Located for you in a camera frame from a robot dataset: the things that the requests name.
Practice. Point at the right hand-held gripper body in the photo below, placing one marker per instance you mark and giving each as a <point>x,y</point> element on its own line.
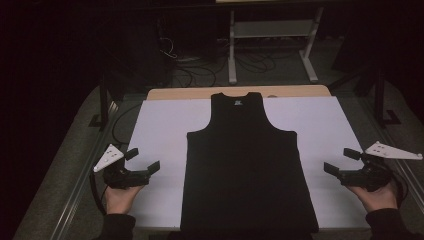
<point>370,176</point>

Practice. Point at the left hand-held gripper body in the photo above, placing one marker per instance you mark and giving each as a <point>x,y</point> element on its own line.
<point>116,176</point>

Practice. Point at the black tank top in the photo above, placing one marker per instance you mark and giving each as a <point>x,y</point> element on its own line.
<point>245,166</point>

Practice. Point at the person's left hand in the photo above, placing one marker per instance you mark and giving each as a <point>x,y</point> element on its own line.
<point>120,200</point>

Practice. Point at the person's right hand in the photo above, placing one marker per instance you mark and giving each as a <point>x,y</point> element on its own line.
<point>380,200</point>

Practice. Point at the white table board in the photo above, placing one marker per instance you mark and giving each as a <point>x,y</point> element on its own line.
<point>160,133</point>

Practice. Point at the black metal stand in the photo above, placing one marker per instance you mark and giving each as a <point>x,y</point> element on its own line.
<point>379,100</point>
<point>104,100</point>

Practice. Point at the aluminium floor rail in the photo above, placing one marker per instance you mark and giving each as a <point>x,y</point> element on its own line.
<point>80,186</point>
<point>405,173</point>

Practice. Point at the grey metal desk frame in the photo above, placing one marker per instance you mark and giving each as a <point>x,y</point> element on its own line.
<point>273,29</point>

